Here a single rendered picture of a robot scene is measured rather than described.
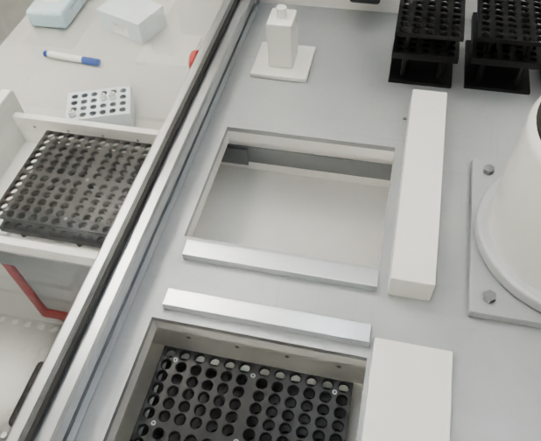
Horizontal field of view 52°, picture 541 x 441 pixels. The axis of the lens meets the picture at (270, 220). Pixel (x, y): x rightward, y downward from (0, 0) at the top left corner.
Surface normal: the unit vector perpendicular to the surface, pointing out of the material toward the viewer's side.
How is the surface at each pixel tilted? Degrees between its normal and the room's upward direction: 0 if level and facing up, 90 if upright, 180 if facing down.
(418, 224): 0
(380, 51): 0
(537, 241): 90
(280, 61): 90
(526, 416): 0
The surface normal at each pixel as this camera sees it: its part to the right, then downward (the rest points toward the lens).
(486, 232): -0.05, -0.61
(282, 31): -0.22, 0.78
